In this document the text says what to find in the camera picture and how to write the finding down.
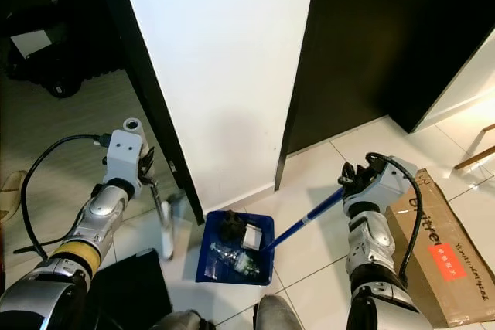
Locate blue long-handled dustpan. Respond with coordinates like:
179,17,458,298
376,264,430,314
195,185,349,286

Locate black cloth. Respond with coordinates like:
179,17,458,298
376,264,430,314
218,210,247,243

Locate small white box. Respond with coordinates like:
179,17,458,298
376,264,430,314
240,224,262,250

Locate clear plastic bottle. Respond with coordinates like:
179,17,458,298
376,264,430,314
209,243,262,277

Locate beige slide slipper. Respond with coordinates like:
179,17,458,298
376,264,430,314
0,169,22,223

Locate black door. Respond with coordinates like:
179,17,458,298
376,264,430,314
89,0,206,224
273,0,495,192

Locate white chair wooden legs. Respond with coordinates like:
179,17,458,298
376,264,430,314
453,123,495,171

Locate brown cardboard box red label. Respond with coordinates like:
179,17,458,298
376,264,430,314
385,168,495,329

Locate black wheeled equipment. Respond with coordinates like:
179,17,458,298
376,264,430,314
8,2,125,100

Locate white flat board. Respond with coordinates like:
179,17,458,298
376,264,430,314
12,29,55,59

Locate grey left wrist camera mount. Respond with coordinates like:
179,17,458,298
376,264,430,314
104,129,149,185

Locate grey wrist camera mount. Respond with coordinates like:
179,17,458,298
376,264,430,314
344,158,418,211
104,129,149,185

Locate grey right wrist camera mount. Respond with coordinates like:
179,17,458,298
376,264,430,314
344,158,418,211

